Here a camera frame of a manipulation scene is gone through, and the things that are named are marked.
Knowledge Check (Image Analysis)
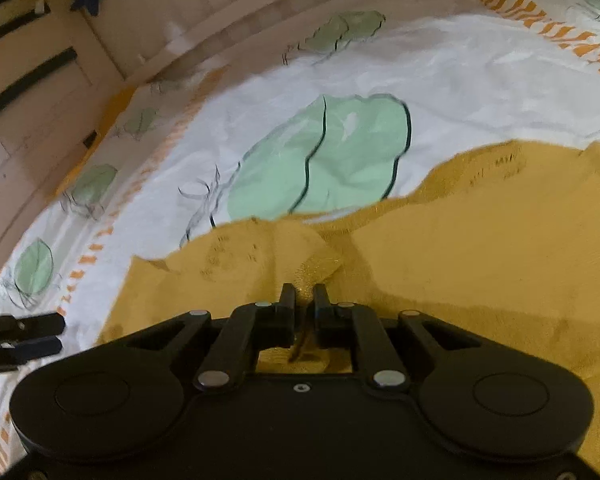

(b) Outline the mustard yellow knit sweater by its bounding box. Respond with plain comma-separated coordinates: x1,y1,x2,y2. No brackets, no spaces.
99,141,600,472

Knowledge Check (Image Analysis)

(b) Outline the white leaf-print duvet cover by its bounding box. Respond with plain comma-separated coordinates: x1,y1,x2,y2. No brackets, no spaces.
0,0,600,479

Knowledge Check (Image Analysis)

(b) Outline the orange fitted bed sheet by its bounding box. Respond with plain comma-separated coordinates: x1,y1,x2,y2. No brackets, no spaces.
54,84,138,197

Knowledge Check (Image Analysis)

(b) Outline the light wooden bed frame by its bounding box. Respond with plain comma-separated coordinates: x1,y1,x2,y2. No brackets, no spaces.
0,0,581,291

